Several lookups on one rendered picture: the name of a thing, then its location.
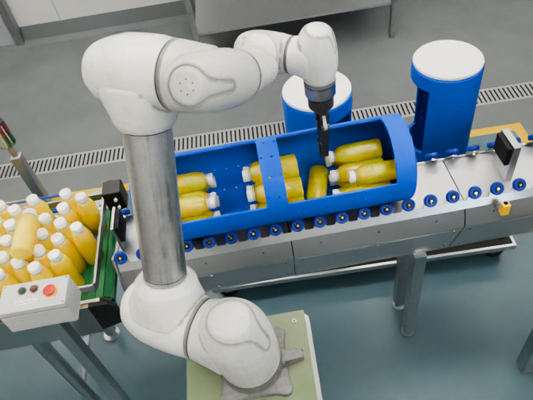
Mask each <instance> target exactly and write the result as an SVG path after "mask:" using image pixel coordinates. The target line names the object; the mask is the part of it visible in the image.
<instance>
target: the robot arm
mask: <svg viewBox="0 0 533 400"><path fill-rule="evenodd" d="M337 69H338V50H337V44H336V38H335V34H334V32H333V30H332V28H331V27H330V26H329V25H327V24H325V23H323V22H319V21H314V22H310V23H308V24H307V25H305V26H304V27H303V29H302V30H301V31H300V33H299V35H298V36H292V35H289V34H285V33H279V32H274V31H269V30H251V31H247V32H245V33H242V34H240V35H239V36H238V37H237V39H236V42H235V44H234V48H218V47H217V46H215V45H211V44H204V43H200V42H197V41H192V40H186V39H181V38H176V37H170V36H167V35H164V34H158V33H139V32H125V33H118V34H115V35H112V36H109V37H105V38H103V39H100V40H98V41H96V42H94V43H93V44H92V45H91V46H90V47H89V48H88V49H87V50H86V51H85V53H84V56H83V58H82V78H83V81H84V83H85V84H86V87H87V88H88V89H89V91H90V92H91V93H92V94H93V95H94V96H95V97H96V98H98V99H100V101H101V102H102V105H103V106H104V107H105V110H106V111H107V113H108V115H109V116H110V118H111V121H112V123H113V124H114V125H115V127H116V128H117V129H118V130H119V131H120V132H121V135H122V140H123V145H124V150H125V161H126V166H127V172H128V181H129V186H130V192H131V198H132V208H133V213H134V218H135V224H136V234H137V239H138V245H139V250H140V260H141V265H142V272H141V273H139V275H138V276H137V277H136V279H135V282H134V283H133V284H132V285H130V287H129V288H128V289H127V290H126V292H125V293H124V295H123V298H122V300H121V308H120V314H121V320H122V323H123V324H124V326H125V328H126V329H127V330H128V331H129V332H130V333H131V334H132V335H133V336H134V337H135V338H136V339H138V340H140V341H141V342H143V343H145V344H147V345H149V346H152V347H153V348H156V349H159V350H160V351H163V352H166V353H169V354H171V355H174V356H179V357H182V358H186V359H188V360H193V361H194V362H196V363H199V364H200V365H202V366H204V367H207V368H208V369H209V370H211V371H214V372H216V373H217V374H218V375H221V386H222V389H221V393H220V400H253V399H258V398H267V397H272V396H282V397H289V396H290V395H291V394H292V393H293V387H292V385H291V383H290V380H289V374H288V367H287V366H288V365H290V364H293V363H297V362H300V361H302V360H304V354H303V350H302V349H285V343H284V340H285V336H286V331H285V330H284V328H283V327H281V326H276V327H272V325H271V323H270V322H269V320H268V318H267V316H266V315H265V313H264V312H263V311H262V310H261V309H260V308H259V307H258V306H257V305H255V304H254V303H252V302H249V301H248V300H246V299H243V298H236V297H228V298H211V297H209V296H207V295H205V291H204V290H203V288H202V286H201V284H200V282H199V280H198V278H197V274H196V273H195V271H194V270H193V269H192V268H190V267H189V266H187V265H186V258H185V250H184V242H183V234H182V219H181V210H180V202H179V193H178V178H177V170H176V162H175V153H174V138H173V130H172V127H173V125H174V124H175V122H176V120H177V118H178V112H183V113H199V114H207V113H217V112H221V111H225V110H230V109H231V108H234V107H237V106H240V105H241V104H243V103H244V102H246V101H247V100H249V99H251V98H253V97H254V96H256V95H257V94H258V93H259V92H260V91H261V90H262V89H263V88H264V87H266V86H267V85H269V84H270V83H272V82H273V81H274V79H275V77H276V76H277V73H287V74H291V75H296V76H297V77H299V78H301V79H303V83H304V88H305V97H306V98H307V99H308V106H309V108H310V109H311V111H313V112H314V114H315V118H316V131H317V132H318V135H317V136H318V137H319V138H318V141H317V143H318V148H319V156H320V157H325V156H329V150H328V144H329V133H330V127H331V126H330V125H329V121H328V119H329V112H328V111H329V110H330V109H331V108H332V107H333V106H334V96H335V94H336V72H337Z"/></svg>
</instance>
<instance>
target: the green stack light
mask: <svg viewBox="0 0 533 400"><path fill-rule="evenodd" d="M15 143H16V139H15V137H14V136H13V134H12V133H11V131H10V132H9V133H8V134H7V135H6V136H5V137H3V138H1V139H0V149H8V148H11V147H13V146H14V145H15Z"/></svg>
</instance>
